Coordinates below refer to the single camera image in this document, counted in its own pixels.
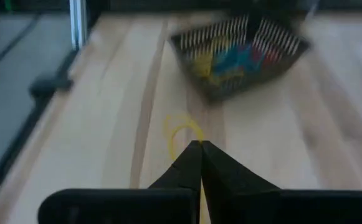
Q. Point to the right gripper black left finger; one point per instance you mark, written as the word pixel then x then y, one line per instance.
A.
pixel 155 205

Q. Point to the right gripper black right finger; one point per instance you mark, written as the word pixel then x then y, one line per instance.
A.
pixel 261 205

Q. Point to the long yellow rubber band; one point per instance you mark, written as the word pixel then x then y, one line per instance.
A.
pixel 172 146

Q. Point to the teal rubber band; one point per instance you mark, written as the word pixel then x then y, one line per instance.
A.
pixel 233 60

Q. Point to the red rubber band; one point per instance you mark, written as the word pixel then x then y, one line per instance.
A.
pixel 269 56

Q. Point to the black mesh basket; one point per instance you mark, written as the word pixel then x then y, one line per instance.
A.
pixel 230 84

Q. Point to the shiny metal post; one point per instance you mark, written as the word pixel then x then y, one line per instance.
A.
pixel 78 25

